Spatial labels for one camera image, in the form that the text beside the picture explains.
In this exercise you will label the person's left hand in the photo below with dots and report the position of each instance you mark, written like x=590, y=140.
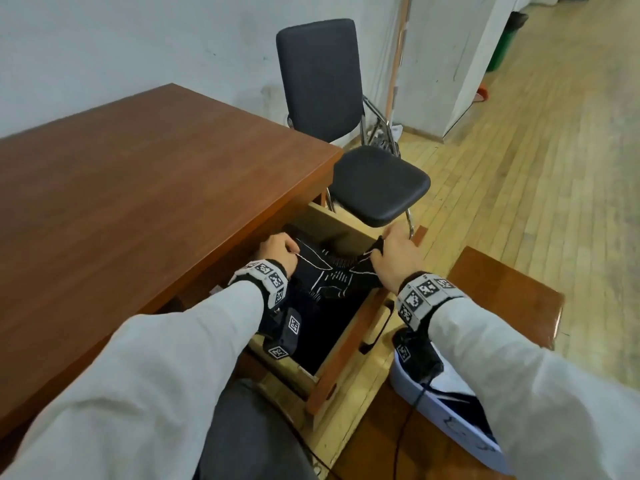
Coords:
x=277, y=249

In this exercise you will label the person's right hand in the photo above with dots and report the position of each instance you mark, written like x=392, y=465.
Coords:
x=400, y=259

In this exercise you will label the wooden drawer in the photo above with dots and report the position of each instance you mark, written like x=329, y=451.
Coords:
x=330, y=222

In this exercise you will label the light blue plastic basin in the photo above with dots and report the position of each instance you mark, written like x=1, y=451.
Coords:
x=450, y=424

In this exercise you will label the person's right forearm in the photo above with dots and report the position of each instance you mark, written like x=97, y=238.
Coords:
x=540, y=394

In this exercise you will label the person's left forearm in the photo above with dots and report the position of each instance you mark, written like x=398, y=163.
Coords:
x=125, y=394

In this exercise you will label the person's grey trouser legs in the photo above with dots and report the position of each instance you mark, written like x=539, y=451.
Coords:
x=245, y=434

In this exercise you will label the left wristband with marker tags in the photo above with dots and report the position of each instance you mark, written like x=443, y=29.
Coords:
x=267, y=282

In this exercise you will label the wristband with marker tags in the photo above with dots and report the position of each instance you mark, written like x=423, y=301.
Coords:
x=267, y=282
x=425, y=294

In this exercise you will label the right wristband with marker tags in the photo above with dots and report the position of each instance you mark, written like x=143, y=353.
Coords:
x=425, y=294

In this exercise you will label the brown wooden bench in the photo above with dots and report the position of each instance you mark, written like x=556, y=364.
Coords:
x=500, y=284

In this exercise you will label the grey mop head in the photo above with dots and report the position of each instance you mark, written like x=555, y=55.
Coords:
x=385, y=137

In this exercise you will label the brown wooden desk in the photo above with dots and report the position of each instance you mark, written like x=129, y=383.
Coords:
x=150, y=194

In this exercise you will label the black padded metal chair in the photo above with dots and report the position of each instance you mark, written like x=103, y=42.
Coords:
x=320, y=79

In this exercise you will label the orange hoop on floor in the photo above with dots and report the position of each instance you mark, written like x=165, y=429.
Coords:
x=482, y=93

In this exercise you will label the wooden mop stick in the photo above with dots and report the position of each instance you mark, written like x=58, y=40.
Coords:
x=397, y=59

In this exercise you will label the green trash bin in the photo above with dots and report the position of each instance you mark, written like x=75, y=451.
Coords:
x=505, y=42

